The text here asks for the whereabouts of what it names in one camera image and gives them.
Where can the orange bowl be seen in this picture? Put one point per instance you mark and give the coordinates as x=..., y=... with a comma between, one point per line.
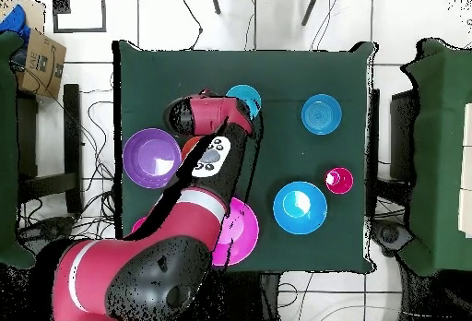
x=188, y=145

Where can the ribbed cyan bowl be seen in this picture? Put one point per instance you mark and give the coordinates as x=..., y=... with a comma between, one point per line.
x=245, y=94

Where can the wide purple bowl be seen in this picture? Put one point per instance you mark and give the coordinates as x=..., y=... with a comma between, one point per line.
x=151, y=158

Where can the flat-bottomed blue bowl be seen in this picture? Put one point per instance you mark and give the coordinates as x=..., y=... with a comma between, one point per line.
x=321, y=114

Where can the ribbed pink-red cup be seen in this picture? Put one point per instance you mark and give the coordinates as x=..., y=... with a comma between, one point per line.
x=339, y=180

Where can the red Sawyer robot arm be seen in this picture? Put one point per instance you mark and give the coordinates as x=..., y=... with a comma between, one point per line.
x=166, y=232

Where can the large pink bowl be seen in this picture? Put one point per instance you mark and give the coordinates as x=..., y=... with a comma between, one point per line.
x=241, y=232

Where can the deep blue bowl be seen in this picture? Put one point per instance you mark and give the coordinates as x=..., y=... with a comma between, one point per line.
x=299, y=207

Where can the dark green table cloth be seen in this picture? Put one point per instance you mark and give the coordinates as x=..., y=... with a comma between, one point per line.
x=295, y=70

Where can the small crimson bowl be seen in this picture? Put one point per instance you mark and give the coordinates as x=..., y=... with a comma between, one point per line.
x=138, y=224

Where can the black tripod leg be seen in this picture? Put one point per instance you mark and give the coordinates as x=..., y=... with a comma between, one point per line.
x=311, y=8
x=215, y=3

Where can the black wooden bench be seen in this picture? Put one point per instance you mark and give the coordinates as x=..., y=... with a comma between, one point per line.
x=72, y=147

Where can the grey black equipment base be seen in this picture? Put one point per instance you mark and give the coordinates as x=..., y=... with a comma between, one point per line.
x=391, y=234
x=49, y=229

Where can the green cloth covered table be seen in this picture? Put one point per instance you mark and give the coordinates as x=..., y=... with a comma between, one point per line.
x=7, y=151
x=438, y=151

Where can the cardboard box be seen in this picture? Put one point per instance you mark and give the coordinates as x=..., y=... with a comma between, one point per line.
x=40, y=64

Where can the white box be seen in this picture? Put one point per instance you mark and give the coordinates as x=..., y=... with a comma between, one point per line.
x=466, y=169

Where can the blue bag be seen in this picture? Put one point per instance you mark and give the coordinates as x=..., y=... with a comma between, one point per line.
x=14, y=22

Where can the black square floor frame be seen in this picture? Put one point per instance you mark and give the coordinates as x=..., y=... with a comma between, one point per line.
x=104, y=11

